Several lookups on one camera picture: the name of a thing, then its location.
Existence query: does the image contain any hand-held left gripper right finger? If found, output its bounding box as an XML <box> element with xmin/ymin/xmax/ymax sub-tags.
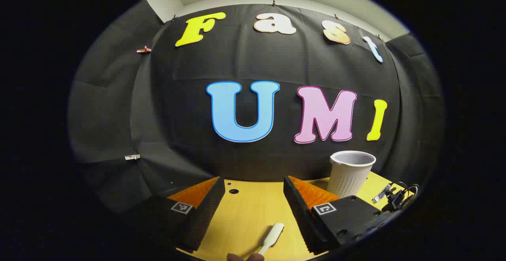
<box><xmin>283</xmin><ymin>175</ymin><xmax>384</xmax><ymax>255</ymax></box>

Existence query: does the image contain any small white broom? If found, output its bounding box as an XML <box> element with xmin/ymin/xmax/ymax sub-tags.
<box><xmin>256</xmin><ymin>223</ymin><xmax>285</xmax><ymax>256</ymax></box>

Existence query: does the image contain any white ribbed garbage bin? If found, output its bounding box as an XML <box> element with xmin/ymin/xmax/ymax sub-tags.
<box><xmin>327</xmin><ymin>151</ymin><xmax>376</xmax><ymax>198</ymax></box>

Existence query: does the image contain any silver metal clamp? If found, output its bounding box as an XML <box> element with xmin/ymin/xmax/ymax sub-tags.
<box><xmin>372</xmin><ymin>183</ymin><xmax>393</xmax><ymax>203</ymax></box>

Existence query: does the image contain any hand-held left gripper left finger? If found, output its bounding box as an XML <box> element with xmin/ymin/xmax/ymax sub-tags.
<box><xmin>152</xmin><ymin>176</ymin><xmax>226</xmax><ymax>253</ymax></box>

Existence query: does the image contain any wooden desktop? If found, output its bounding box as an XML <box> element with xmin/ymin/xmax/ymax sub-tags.
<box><xmin>176</xmin><ymin>177</ymin><xmax>415</xmax><ymax>261</ymax></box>

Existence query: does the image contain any black cable bundle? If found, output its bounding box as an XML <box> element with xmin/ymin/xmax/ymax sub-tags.
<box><xmin>381</xmin><ymin>181</ymin><xmax>419</xmax><ymax>212</ymax></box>

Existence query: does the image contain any black backdrop cloth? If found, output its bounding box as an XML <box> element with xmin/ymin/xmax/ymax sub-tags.
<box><xmin>68</xmin><ymin>0</ymin><xmax>445</xmax><ymax>214</ymax></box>

